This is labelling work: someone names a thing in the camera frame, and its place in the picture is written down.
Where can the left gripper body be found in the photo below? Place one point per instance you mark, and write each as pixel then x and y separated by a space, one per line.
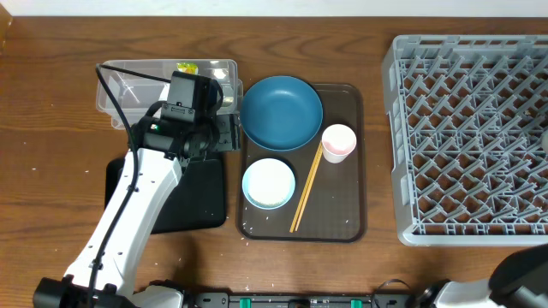
pixel 207 130

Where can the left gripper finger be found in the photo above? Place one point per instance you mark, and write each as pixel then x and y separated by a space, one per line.
pixel 229 133
pixel 229 103

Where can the yellow green snack wrapper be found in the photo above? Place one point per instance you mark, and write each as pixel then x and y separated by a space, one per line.
pixel 187 67

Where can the pink plastic cup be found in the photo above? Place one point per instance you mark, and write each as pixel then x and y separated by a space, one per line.
pixel 338 141

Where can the white tissue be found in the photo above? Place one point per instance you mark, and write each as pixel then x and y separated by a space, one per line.
pixel 163 97

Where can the white green plastic cup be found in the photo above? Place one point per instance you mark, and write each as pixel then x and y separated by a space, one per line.
pixel 544 142

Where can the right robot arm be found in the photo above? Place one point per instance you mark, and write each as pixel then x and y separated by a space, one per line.
pixel 519 281

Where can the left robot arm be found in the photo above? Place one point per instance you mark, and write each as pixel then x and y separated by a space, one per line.
pixel 103 275

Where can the clear plastic waste bin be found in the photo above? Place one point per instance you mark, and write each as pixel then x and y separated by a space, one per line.
pixel 135 94

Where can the grey dishwasher rack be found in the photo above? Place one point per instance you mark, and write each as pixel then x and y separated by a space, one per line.
pixel 466 117

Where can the blue plate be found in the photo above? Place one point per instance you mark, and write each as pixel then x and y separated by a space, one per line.
pixel 281 113

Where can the black tray lid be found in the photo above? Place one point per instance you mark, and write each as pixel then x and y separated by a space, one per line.
pixel 201 192

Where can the light blue rice bowl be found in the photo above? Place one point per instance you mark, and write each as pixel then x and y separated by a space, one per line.
pixel 268 184

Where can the wooden chopstick left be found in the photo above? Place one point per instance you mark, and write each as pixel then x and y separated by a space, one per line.
pixel 305 190

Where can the wooden chopstick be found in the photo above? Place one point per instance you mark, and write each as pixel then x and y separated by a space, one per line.
pixel 309 190
pixel 305 190

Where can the wooden chopstick right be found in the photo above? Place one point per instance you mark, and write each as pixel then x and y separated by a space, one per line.
pixel 309 190

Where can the brown serving tray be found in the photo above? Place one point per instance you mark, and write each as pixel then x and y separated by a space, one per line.
pixel 336 206

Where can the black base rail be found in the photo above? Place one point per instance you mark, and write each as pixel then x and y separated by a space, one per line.
pixel 248 300

